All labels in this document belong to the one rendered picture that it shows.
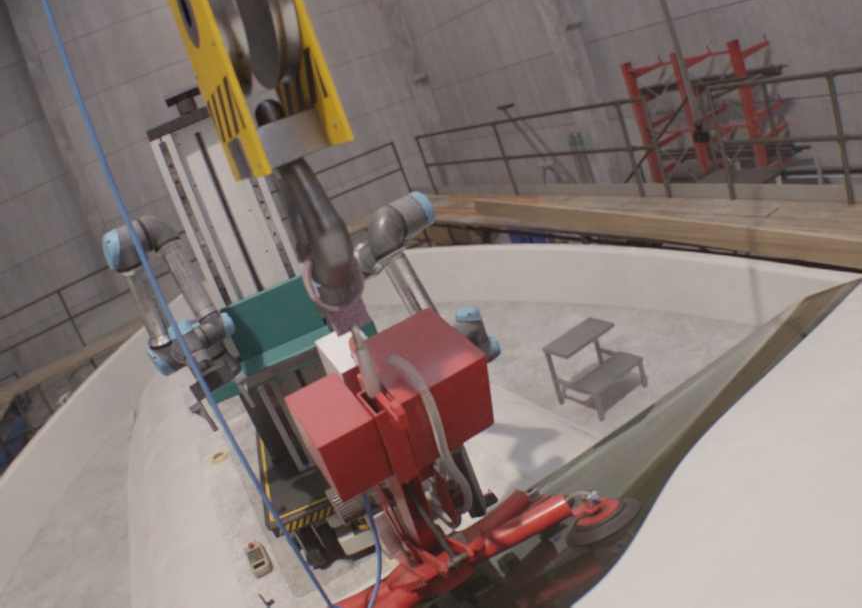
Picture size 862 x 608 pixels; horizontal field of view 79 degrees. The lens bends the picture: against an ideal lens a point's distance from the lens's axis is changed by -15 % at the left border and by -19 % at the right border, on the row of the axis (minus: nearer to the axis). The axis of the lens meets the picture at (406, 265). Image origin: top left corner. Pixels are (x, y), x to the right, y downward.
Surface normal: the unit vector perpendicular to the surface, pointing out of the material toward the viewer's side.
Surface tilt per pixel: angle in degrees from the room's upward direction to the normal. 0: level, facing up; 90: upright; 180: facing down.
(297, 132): 90
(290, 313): 90
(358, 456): 107
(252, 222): 90
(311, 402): 17
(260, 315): 90
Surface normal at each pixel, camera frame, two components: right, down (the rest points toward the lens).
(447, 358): -0.18, -0.82
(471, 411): 0.51, 0.40
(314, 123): 0.41, 0.10
